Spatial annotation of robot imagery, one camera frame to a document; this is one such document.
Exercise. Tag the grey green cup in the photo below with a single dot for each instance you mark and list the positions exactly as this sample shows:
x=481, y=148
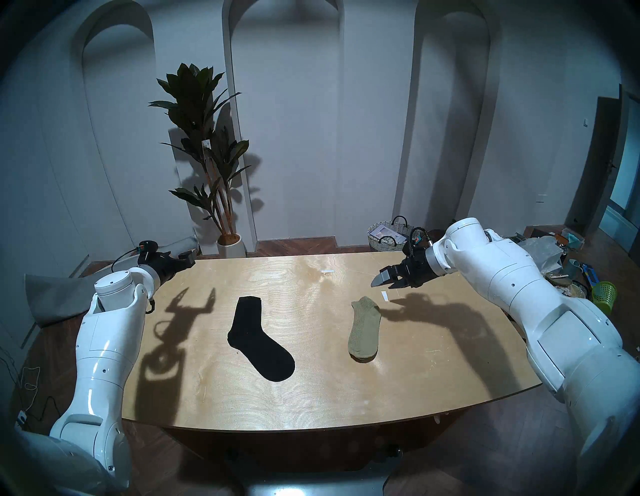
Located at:
x=573, y=267

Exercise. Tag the clear crumpled plastic bag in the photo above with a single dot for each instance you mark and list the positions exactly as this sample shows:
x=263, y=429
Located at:
x=547, y=252

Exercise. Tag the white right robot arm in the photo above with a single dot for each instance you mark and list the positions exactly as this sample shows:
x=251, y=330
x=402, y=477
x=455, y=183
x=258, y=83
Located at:
x=550, y=320

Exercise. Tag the green plastic mesh basket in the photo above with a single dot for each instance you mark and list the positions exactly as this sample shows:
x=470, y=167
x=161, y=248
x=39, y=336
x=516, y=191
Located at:
x=604, y=300

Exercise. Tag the blue flat box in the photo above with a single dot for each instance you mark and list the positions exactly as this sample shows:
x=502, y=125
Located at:
x=590, y=275

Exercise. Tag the black long sock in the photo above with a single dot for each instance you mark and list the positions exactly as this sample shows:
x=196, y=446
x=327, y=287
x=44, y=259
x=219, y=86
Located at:
x=260, y=350

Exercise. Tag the olive ribbed short sock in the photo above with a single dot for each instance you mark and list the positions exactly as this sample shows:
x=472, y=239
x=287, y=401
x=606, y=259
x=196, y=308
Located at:
x=365, y=330

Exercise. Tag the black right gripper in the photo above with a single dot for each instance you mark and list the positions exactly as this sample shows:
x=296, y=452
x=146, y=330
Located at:
x=419, y=267

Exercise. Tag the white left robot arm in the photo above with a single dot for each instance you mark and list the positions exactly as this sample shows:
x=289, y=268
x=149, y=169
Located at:
x=107, y=340

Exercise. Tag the pale blue glass door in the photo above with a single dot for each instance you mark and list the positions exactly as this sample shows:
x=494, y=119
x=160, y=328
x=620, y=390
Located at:
x=625, y=190

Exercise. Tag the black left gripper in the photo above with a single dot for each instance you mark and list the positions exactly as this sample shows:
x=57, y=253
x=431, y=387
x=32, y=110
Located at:
x=164, y=267

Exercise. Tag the white power strip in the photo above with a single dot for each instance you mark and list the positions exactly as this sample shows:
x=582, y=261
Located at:
x=19, y=421

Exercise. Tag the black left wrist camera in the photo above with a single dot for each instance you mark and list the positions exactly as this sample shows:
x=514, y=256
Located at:
x=148, y=246

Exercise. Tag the teal paper box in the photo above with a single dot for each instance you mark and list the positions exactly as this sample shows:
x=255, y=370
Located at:
x=572, y=238

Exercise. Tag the dark open door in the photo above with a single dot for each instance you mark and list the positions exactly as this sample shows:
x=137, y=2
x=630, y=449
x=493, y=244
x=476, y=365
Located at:
x=595, y=165

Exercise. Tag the white round plant pot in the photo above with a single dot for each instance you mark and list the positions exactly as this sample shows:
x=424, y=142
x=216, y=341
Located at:
x=231, y=248

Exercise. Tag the tall dark leafy plant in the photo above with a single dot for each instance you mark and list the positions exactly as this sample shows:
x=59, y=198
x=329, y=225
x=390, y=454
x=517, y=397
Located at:
x=192, y=95

